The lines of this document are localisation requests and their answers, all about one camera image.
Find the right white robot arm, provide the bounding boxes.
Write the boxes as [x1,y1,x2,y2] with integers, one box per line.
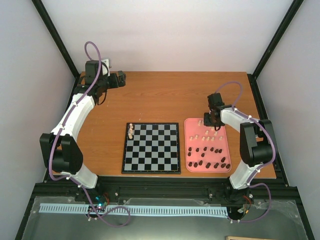
[203,93,279,190]

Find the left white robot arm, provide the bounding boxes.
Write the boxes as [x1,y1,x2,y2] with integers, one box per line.
[39,58,126,202]

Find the right circuit board connector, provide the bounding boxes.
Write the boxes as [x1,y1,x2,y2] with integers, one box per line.
[237,195,252,216]

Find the left green circuit board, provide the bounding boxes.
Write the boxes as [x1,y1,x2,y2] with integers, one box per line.
[94,192,110,213]

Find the pink plastic tray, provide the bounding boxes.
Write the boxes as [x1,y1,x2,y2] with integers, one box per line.
[184,118,232,173]

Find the black and silver chessboard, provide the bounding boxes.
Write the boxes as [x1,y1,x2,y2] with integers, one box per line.
[121,122,181,174]

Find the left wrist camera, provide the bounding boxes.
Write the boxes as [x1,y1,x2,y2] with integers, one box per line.
[101,58,110,76]

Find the black aluminium frame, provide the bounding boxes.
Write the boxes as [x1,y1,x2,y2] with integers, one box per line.
[15,0,315,240]

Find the light blue slotted cable duct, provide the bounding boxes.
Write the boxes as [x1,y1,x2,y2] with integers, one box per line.
[38,203,228,218]

